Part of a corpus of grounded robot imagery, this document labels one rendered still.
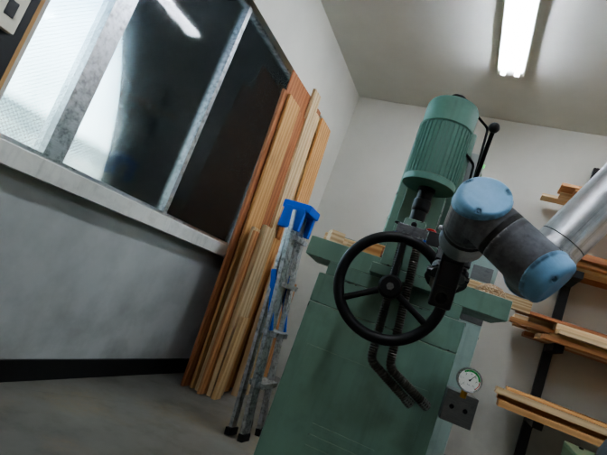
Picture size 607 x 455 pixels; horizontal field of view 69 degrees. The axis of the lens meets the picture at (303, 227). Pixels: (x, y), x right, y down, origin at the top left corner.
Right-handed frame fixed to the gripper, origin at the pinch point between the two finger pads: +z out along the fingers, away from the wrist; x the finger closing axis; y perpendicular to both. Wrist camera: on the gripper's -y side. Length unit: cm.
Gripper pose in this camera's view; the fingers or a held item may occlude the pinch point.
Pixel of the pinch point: (438, 293)
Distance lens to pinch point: 109.7
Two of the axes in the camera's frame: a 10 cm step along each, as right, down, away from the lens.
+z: 0.6, 5.3, 8.5
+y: 3.9, -7.9, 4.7
